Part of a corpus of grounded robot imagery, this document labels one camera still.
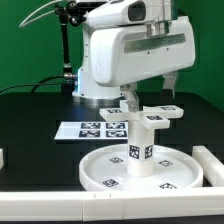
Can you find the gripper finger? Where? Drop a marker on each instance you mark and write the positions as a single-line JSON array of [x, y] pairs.
[[129, 92], [168, 90]]

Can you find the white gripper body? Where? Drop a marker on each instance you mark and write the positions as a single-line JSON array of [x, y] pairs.
[[127, 54]]

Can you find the white cross-shaped table base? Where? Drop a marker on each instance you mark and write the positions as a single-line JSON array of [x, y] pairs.
[[157, 117]]

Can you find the white round table top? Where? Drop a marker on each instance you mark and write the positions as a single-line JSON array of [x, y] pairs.
[[117, 167]]

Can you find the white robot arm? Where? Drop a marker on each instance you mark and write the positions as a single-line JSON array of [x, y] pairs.
[[156, 15]]

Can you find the white marker tag plate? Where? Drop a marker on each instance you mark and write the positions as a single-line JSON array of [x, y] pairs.
[[92, 130]]

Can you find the white left fence piece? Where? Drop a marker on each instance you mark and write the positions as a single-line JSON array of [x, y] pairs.
[[1, 159]]

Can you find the white right fence rail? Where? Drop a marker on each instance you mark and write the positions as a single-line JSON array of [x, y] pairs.
[[213, 169]]

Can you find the white fence rail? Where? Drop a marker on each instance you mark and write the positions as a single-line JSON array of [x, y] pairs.
[[213, 169], [96, 206]]

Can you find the white front fence rail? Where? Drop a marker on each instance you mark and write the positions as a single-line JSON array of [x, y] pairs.
[[96, 206]]

